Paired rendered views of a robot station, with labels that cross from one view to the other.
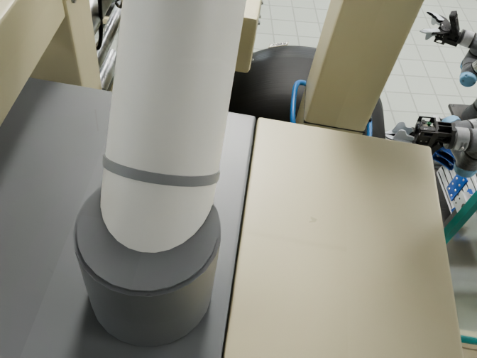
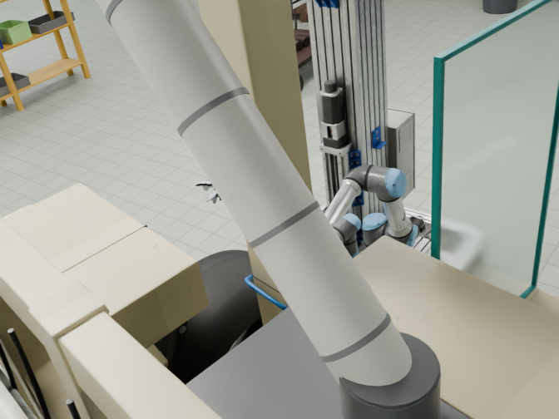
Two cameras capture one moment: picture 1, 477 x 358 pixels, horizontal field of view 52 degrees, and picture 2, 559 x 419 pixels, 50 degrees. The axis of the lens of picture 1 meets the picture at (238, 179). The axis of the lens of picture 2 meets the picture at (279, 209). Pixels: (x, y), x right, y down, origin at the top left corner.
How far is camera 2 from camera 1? 0.62 m
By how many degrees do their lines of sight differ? 32
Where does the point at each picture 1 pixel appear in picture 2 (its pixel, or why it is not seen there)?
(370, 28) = not seen: hidden behind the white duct
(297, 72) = (210, 285)
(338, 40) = not seen: hidden behind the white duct
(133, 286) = (427, 389)
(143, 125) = (352, 309)
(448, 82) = (230, 225)
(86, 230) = (371, 396)
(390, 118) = not seen: hidden behind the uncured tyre
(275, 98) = (218, 315)
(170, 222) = (400, 347)
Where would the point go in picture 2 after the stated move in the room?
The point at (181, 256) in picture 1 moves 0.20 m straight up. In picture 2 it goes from (420, 359) to (420, 253)
